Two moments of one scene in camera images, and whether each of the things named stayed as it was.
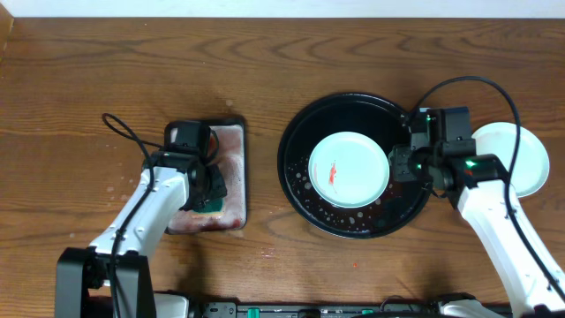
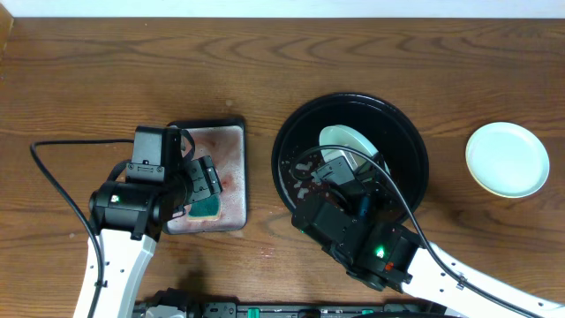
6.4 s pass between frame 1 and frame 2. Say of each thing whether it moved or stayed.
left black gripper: stayed
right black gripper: moved
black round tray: stayed
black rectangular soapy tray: stayed
